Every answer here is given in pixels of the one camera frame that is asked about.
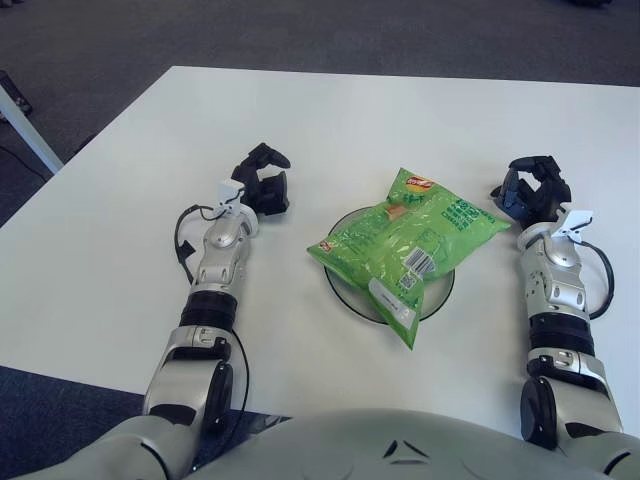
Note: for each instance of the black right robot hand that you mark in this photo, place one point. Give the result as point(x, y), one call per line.
point(537, 200)

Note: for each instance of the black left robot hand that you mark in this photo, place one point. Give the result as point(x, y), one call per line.
point(265, 192)

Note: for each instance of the green snack bag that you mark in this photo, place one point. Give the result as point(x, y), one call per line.
point(400, 240)

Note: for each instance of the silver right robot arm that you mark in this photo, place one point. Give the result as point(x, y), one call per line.
point(560, 310)

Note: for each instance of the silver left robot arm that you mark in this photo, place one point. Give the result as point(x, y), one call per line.
point(215, 295)

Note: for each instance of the white plate with black rim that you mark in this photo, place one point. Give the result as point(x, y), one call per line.
point(437, 295)

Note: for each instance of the white table leg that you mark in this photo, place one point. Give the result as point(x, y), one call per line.
point(27, 125)

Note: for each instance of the grey robot torso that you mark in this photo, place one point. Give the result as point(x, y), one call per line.
point(350, 445)

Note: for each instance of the dark object on floor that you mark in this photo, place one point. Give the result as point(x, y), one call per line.
point(15, 92)

